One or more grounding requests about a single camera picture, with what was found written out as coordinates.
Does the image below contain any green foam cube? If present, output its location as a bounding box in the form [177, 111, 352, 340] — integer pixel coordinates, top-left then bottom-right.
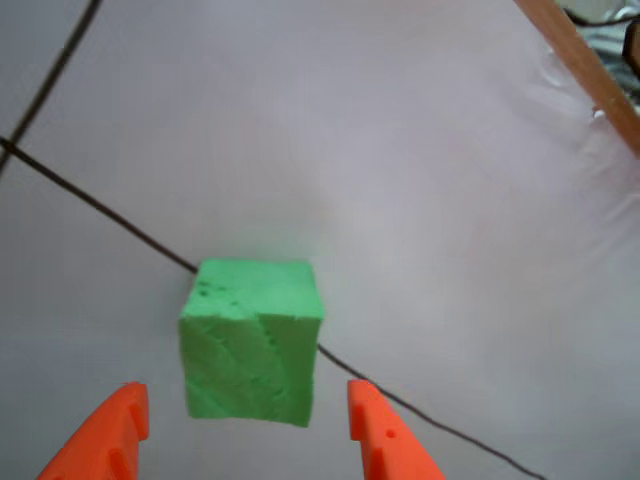
[177, 256, 327, 429]

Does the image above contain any large white paper sheet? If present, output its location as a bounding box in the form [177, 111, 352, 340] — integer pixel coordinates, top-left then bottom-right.
[0, 0, 640, 480]

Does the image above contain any thin wooden edge strip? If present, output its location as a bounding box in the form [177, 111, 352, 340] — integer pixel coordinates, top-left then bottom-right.
[513, 0, 640, 162]

